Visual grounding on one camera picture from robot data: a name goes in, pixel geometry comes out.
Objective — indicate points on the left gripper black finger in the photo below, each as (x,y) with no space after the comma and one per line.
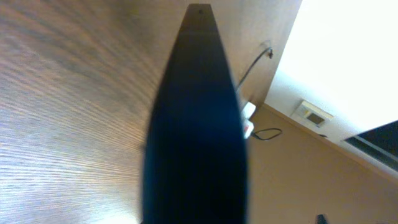
(195,167)

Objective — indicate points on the white power strip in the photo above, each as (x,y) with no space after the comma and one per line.
(247,111)

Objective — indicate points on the white wall thermostat panel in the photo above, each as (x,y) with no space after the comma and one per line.
(310,115)

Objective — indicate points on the dark window frame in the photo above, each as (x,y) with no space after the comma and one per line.
(379,143)

